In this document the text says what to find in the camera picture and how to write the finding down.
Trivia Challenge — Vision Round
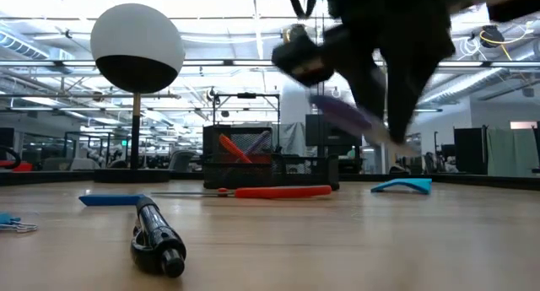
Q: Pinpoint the black pen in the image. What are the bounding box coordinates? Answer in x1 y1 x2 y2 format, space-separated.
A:
130 196 187 278

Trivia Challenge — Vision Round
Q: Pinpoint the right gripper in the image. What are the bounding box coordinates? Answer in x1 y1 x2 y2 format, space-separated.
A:
272 0 456 143

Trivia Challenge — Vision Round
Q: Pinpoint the purple-blue permanent marker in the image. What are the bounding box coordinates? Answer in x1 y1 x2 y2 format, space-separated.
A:
310 94 419 157

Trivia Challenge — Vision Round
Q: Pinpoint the blue curved plastic piece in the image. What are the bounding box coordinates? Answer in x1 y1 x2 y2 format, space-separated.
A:
370 178 433 196

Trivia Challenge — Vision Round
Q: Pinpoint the black monitor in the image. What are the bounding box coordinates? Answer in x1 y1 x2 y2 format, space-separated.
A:
305 113 363 148

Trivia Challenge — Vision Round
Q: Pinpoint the grey office chair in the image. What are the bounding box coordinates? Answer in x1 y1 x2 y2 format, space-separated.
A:
168 149 198 173

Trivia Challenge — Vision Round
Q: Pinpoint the red and black cart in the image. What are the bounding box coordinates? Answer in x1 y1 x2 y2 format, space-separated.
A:
0 143 35 173

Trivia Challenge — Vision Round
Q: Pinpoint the black cabinet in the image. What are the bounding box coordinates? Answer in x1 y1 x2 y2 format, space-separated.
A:
454 126 489 176

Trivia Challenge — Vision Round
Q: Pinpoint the white globe table lamp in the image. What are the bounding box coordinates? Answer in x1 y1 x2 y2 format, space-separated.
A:
89 3 186 185

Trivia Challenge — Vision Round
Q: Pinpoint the black aluminium table frame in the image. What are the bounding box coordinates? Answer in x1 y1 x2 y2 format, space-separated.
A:
0 169 540 191

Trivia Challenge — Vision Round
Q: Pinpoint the orange highlighter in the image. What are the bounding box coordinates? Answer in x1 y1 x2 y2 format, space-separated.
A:
218 133 254 164

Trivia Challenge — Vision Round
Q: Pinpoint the black ceiling cable reel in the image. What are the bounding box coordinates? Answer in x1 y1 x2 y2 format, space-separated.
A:
479 24 505 49

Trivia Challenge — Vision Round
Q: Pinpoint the black mesh desk organizer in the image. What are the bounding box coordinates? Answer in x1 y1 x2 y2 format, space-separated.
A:
202 124 341 191

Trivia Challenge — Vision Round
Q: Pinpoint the green curtain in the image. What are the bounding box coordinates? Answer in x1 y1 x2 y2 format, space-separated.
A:
487 128 540 177

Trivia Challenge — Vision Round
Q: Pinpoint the small blue binder clip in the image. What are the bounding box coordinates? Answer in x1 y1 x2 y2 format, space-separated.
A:
0 212 39 234

